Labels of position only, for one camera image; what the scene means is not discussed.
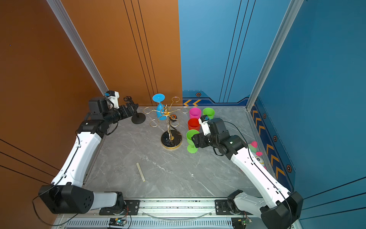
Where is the gold wine glass rack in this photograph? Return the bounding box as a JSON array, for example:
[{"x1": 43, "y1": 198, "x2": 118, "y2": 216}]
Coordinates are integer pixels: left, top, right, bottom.
[{"x1": 143, "y1": 96, "x2": 188, "y2": 150}]

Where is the red wine glass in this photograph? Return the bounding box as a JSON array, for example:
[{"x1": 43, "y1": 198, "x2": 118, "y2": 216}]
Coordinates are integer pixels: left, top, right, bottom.
[{"x1": 188, "y1": 118, "x2": 201, "y2": 131}]

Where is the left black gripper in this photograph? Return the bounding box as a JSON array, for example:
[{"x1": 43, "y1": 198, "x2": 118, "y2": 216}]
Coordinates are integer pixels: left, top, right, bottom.
[{"x1": 103, "y1": 102, "x2": 138, "y2": 127}]

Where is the blue wine glass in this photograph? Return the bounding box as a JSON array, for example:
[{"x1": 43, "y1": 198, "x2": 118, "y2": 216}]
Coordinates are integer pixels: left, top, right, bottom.
[{"x1": 152, "y1": 94, "x2": 166, "y2": 121}]

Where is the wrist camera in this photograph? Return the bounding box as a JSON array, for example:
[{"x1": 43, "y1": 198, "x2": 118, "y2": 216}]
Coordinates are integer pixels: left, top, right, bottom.
[
  {"x1": 104, "y1": 90, "x2": 120, "y2": 109},
  {"x1": 198, "y1": 115, "x2": 211, "y2": 135}
]

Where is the plush toy pink green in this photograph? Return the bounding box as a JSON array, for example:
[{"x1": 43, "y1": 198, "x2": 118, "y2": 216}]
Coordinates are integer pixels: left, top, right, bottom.
[{"x1": 248, "y1": 141, "x2": 267, "y2": 169}]

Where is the orange black tape measure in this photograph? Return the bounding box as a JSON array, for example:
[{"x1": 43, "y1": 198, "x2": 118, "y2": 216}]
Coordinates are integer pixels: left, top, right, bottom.
[{"x1": 170, "y1": 114, "x2": 177, "y2": 122}]

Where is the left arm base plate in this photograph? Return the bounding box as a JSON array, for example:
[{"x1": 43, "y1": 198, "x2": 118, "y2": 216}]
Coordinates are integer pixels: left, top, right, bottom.
[{"x1": 99, "y1": 199, "x2": 140, "y2": 216}]

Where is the left circuit board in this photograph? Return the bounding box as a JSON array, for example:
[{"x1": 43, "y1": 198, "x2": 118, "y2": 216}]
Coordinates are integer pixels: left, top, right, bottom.
[{"x1": 108, "y1": 218, "x2": 127, "y2": 228}]

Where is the magenta wine glass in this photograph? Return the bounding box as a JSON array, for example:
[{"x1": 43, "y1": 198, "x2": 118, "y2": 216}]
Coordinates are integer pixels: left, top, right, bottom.
[{"x1": 189, "y1": 107, "x2": 202, "y2": 119}]

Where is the wooden ruler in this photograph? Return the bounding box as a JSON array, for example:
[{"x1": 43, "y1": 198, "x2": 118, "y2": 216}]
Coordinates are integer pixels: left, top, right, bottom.
[{"x1": 136, "y1": 163, "x2": 146, "y2": 182}]

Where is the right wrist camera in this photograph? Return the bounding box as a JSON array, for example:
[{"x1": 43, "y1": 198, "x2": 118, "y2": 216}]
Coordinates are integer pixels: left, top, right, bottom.
[{"x1": 198, "y1": 115, "x2": 211, "y2": 135}]

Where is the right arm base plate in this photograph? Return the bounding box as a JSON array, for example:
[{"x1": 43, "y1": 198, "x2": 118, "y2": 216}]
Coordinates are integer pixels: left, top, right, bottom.
[{"x1": 214, "y1": 199, "x2": 252, "y2": 216}]

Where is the black phone stand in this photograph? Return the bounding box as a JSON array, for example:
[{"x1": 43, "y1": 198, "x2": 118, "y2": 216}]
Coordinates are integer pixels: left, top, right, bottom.
[{"x1": 124, "y1": 96, "x2": 146, "y2": 124}]

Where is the green wine glass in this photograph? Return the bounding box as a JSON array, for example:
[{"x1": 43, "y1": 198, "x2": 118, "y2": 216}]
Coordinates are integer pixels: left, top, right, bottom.
[
  {"x1": 186, "y1": 129, "x2": 199, "y2": 154},
  {"x1": 202, "y1": 107, "x2": 215, "y2": 119}
]

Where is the aluminium front rail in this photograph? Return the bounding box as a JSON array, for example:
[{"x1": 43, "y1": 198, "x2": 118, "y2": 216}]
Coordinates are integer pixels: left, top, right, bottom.
[{"x1": 53, "y1": 198, "x2": 266, "y2": 229}]

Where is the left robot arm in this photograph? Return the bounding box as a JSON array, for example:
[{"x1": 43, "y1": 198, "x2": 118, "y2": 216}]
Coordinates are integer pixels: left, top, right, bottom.
[{"x1": 37, "y1": 91, "x2": 138, "y2": 216}]

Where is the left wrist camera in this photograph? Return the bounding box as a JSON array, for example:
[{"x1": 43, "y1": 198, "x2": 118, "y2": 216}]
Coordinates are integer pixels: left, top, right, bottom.
[{"x1": 104, "y1": 90, "x2": 120, "y2": 109}]

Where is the circuit board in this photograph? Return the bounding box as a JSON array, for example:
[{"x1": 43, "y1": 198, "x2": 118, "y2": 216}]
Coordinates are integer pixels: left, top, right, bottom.
[
  {"x1": 231, "y1": 218, "x2": 253, "y2": 229},
  {"x1": 108, "y1": 218, "x2": 127, "y2": 228}
]

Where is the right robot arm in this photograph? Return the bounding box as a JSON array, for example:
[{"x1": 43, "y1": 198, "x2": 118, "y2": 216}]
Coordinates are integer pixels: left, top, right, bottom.
[{"x1": 192, "y1": 115, "x2": 303, "y2": 229}]

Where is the right circuit board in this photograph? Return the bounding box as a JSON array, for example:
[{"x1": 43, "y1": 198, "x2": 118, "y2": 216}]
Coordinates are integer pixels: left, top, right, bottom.
[{"x1": 231, "y1": 218, "x2": 253, "y2": 229}]

